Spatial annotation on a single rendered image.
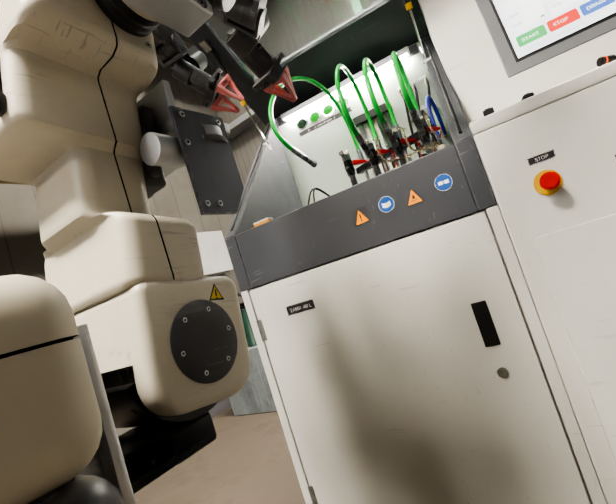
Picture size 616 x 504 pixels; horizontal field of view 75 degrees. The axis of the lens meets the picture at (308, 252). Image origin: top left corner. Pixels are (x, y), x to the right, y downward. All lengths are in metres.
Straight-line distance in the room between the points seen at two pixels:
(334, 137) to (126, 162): 1.13
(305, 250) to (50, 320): 0.84
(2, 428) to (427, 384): 0.89
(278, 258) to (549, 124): 0.69
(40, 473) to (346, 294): 0.84
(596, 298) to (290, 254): 0.68
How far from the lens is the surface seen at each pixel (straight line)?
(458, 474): 1.11
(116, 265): 0.51
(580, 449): 1.07
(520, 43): 1.31
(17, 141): 0.59
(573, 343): 0.99
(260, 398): 2.97
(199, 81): 1.26
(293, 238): 1.06
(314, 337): 1.08
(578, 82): 1.01
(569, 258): 0.97
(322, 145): 1.64
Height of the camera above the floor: 0.75
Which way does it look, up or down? 4 degrees up
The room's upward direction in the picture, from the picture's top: 18 degrees counter-clockwise
